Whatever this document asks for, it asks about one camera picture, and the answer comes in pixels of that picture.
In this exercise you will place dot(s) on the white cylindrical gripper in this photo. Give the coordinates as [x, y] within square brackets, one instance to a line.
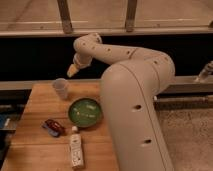
[80, 62]

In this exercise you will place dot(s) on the white ceramic cup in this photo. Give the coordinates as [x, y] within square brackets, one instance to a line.
[60, 86]

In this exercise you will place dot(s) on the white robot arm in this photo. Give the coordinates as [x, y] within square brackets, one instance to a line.
[127, 89]

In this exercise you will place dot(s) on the green ceramic bowl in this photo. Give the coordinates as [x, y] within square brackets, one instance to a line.
[85, 112]

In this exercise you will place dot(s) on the red and blue snack bag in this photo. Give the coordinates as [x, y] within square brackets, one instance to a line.
[53, 128]

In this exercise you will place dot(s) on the white bottle with label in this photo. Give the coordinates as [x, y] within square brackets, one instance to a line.
[76, 150]

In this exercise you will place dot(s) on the left metal window post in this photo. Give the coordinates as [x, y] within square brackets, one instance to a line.
[65, 16]

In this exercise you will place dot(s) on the metal window post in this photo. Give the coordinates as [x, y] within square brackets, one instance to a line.
[65, 16]
[130, 15]

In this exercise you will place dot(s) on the right metal window post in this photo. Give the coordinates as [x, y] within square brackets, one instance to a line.
[130, 15]

